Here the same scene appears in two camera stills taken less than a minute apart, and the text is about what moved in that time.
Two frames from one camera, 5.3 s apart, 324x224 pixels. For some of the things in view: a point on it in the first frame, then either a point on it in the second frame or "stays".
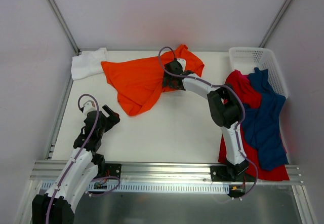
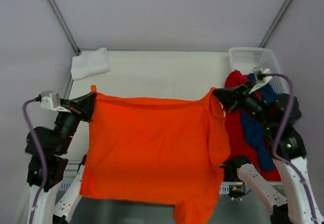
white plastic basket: [246, 60] stays
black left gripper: [107, 117] to [79, 109]
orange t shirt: [138, 80] to [156, 151]
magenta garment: [244, 77] stays
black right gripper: [169, 81] to [238, 98]
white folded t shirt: [88, 64] stays
